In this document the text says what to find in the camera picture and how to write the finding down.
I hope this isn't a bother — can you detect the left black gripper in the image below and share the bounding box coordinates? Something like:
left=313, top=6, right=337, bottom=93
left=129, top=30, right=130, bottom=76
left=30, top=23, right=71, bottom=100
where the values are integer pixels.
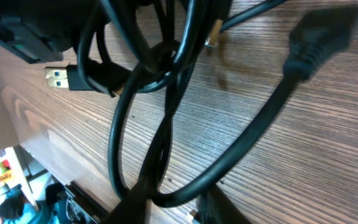
left=0, top=0, right=99, bottom=63

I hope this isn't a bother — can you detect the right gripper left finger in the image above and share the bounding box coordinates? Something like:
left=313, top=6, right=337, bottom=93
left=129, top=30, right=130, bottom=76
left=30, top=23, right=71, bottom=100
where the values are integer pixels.
left=100, top=179, right=151, bottom=224

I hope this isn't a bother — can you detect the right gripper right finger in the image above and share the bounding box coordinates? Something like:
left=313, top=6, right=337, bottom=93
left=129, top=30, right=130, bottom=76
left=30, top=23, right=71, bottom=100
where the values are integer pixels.
left=193, top=185, right=251, bottom=224

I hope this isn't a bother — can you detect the black cable bundle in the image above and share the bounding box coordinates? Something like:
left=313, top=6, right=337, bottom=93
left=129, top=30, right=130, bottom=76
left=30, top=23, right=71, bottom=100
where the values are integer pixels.
left=44, top=0, right=358, bottom=208

